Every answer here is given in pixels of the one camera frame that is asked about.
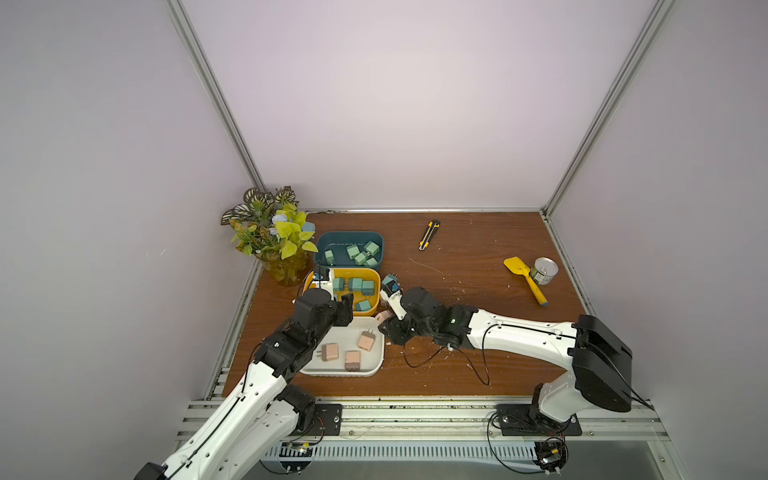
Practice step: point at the silver tin can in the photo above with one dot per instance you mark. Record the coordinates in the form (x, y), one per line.
(543, 271)

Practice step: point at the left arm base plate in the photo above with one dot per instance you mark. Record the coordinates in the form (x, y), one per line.
(319, 420)

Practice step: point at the yellow toy shovel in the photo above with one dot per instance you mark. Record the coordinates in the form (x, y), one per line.
(516, 266)

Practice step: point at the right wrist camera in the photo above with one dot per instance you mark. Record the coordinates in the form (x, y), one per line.
(391, 294)

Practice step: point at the yellow black utility knife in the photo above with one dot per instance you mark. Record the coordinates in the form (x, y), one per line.
(432, 228)

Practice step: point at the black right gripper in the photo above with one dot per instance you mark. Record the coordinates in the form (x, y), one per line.
(402, 327)

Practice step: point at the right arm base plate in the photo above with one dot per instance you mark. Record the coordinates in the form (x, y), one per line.
(515, 420)

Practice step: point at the potted green plant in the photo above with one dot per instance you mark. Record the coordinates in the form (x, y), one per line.
(268, 226)

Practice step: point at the yellow storage bin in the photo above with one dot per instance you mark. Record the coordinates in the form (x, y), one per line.
(347, 273)

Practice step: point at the pink plug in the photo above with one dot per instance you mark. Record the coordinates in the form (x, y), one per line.
(330, 352)
(384, 316)
(352, 361)
(367, 341)

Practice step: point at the white storage bin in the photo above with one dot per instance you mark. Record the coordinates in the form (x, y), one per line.
(347, 338)

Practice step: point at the teal storage bin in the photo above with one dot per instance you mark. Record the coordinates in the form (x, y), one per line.
(337, 241)

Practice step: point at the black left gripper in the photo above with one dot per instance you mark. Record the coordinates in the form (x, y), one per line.
(343, 312)

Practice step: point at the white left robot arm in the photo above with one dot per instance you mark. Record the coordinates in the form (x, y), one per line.
(264, 407)

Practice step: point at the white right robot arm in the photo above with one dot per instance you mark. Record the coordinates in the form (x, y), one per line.
(597, 364)

